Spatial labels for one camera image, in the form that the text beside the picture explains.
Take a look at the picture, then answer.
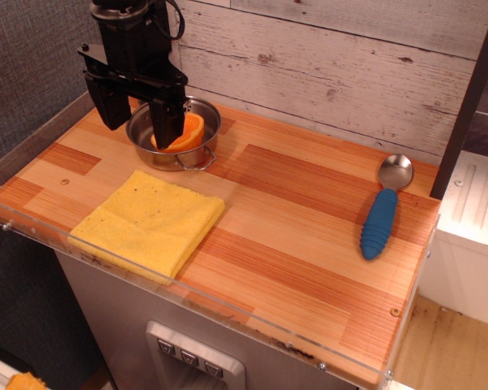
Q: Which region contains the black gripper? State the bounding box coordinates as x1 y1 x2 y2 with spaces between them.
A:
78 15 188 150

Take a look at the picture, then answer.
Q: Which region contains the yellow cloth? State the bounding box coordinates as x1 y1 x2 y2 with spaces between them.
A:
68 170 225 286

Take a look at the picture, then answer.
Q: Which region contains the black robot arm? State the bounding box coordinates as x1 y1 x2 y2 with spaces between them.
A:
78 1 188 150

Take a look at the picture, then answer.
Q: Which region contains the small steel pot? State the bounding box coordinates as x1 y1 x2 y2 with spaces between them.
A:
124 95 222 172

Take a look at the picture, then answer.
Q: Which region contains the orange half toy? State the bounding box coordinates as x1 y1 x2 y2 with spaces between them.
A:
161 112 205 153

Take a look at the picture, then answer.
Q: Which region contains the clear acrylic table guard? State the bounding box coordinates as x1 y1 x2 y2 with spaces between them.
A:
0 194 440 385

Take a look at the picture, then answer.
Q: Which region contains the silver button panel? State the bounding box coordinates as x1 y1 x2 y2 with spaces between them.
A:
146 321 246 389

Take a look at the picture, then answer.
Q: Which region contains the orange object bottom left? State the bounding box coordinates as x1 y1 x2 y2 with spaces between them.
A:
5 372 48 390

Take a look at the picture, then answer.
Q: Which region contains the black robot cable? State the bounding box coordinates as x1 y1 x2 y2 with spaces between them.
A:
162 0 185 41

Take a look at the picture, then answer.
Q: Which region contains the blue handled metal spoon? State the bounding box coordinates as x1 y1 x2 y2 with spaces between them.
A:
359 154 413 261

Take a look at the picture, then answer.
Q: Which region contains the dark vertical post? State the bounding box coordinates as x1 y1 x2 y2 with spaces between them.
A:
429 29 488 200

